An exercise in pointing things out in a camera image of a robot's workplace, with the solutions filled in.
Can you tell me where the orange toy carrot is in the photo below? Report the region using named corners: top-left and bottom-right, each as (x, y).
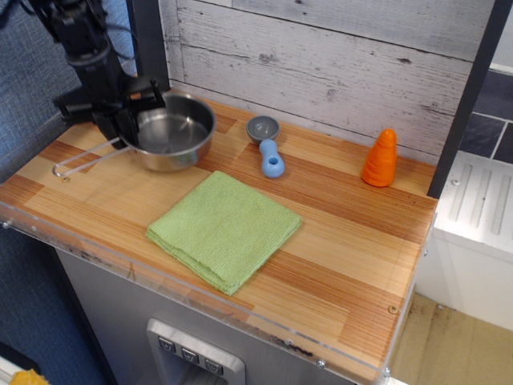
top-left (361, 128), bottom-right (398, 187)

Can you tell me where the stainless steel pot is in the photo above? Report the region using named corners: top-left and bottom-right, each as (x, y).
top-left (52, 93), bottom-right (216, 177)

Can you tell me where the clear acrylic edge guard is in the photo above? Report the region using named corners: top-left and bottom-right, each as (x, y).
top-left (0, 200), bottom-right (438, 382)

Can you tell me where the silver control panel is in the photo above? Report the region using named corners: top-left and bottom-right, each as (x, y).
top-left (146, 318), bottom-right (246, 384)

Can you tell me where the dark grey left post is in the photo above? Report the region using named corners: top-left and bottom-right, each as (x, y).
top-left (126, 0), bottom-right (170, 91)

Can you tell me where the black cable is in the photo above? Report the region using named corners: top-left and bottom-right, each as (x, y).
top-left (104, 23), bottom-right (139, 62)

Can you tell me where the white ribbed appliance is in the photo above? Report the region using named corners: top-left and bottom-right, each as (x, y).
top-left (416, 152), bottom-right (512, 330)

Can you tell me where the dark grey post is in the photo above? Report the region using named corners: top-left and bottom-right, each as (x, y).
top-left (126, 0), bottom-right (170, 91)
top-left (427, 0), bottom-right (512, 198)

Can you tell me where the yellow object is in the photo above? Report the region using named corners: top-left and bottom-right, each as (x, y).
top-left (9, 370), bottom-right (50, 385)

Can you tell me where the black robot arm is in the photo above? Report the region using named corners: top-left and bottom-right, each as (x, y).
top-left (29, 1), bottom-right (165, 145)

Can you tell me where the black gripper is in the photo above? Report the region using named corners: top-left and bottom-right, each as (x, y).
top-left (54, 59), bottom-right (165, 139)

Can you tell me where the blue and grey spoon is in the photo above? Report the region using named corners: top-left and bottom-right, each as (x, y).
top-left (246, 115), bottom-right (285, 179)

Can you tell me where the dark grey right post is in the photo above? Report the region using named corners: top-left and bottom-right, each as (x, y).
top-left (427, 0), bottom-right (512, 198)

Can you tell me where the green folded cloth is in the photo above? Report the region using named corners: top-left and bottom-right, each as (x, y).
top-left (146, 171), bottom-right (301, 295)

